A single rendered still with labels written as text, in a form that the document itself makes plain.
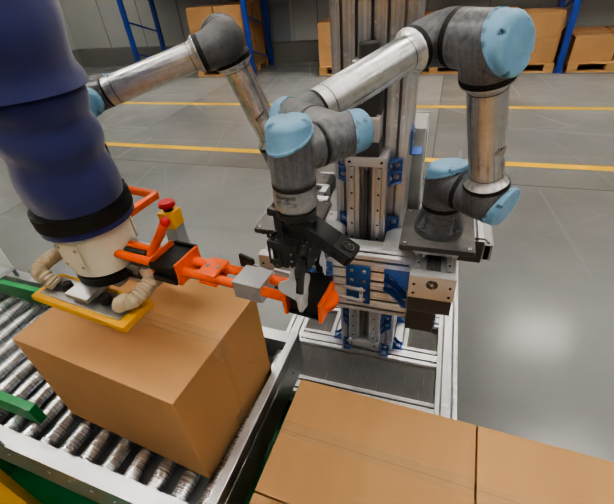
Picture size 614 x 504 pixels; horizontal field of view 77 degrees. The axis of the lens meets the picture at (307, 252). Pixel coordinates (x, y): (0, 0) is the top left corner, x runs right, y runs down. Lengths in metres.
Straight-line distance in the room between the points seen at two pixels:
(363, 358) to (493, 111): 1.33
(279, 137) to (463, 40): 0.46
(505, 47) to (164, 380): 1.04
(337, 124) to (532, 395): 1.86
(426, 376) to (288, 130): 1.53
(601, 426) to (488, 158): 1.57
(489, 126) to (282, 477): 1.10
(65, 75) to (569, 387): 2.32
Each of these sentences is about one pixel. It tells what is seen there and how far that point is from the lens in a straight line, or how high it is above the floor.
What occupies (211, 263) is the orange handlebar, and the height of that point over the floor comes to 1.23.
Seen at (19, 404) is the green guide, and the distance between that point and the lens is 1.72.
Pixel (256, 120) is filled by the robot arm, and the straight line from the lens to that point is 1.35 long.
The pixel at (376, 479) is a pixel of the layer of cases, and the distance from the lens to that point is 1.32.
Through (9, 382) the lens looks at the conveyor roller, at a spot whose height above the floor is 0.54.
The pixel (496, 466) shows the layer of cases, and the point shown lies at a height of 0.54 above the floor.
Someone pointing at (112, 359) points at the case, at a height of 0.95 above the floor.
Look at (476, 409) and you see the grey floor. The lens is 2.15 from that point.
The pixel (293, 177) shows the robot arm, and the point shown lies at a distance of 0.62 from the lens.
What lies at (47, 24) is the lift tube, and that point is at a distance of 0.93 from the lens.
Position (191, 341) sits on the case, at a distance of 1.15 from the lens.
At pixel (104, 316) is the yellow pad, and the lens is 1.08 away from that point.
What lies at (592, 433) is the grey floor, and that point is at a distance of 2.27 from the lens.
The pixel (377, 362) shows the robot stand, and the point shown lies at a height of 0.21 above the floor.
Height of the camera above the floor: 1.76
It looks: 37 degrees down
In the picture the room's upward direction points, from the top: 6 degrees counter-clockwise
